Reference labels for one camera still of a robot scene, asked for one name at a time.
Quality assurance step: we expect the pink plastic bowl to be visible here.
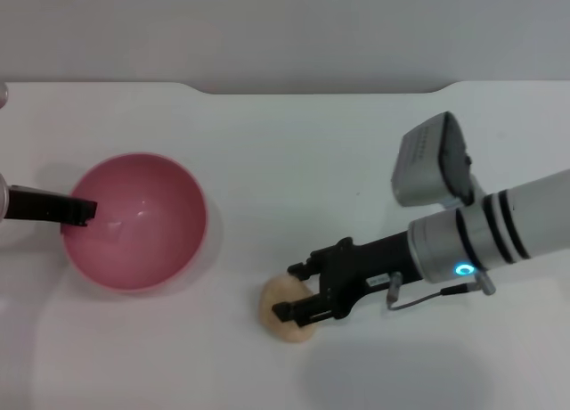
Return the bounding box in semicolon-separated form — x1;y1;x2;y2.
61;152;210;294

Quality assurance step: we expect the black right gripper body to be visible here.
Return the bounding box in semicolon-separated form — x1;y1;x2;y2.
310;231;425;321

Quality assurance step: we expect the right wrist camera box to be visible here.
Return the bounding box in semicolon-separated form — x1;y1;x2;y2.
390;111;476;209

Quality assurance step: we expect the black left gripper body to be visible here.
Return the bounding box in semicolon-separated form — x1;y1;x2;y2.
7;184;75;226

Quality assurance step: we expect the round egg yolk pastry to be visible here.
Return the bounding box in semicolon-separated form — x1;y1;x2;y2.
258;273;317;344

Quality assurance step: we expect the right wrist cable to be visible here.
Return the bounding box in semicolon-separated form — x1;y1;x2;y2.
384;271;497;313

